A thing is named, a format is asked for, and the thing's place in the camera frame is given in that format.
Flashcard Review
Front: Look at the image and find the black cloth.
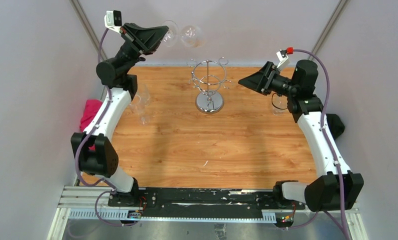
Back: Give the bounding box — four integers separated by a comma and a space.
326, 113, 346, 140

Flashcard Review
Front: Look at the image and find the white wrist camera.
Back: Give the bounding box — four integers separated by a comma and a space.
276, 49, 290, 71
104, 10, 123, 33

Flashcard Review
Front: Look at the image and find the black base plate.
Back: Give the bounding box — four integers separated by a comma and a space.
108, 187, 305, 220

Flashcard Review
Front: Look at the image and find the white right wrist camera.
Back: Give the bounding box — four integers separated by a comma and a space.
276, 49, 290, 71

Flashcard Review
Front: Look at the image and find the chrome wine glass rack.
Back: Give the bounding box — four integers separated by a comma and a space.
186, 57, 234, 115

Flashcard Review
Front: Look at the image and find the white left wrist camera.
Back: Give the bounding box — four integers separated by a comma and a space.
104, 10, 123, 33

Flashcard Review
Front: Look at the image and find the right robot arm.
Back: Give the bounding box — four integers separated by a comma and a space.
238, 59, 364, 212

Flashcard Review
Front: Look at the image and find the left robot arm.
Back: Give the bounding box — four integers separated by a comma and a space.
70, 23, 170, 207

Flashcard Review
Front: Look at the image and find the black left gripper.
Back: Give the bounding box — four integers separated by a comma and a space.
114, 24, 169, 77

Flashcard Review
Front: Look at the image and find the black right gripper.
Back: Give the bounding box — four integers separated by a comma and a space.
238, 61, 298, 98

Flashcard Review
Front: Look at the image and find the pink cloth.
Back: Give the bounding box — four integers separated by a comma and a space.
79, 99, 103, 132

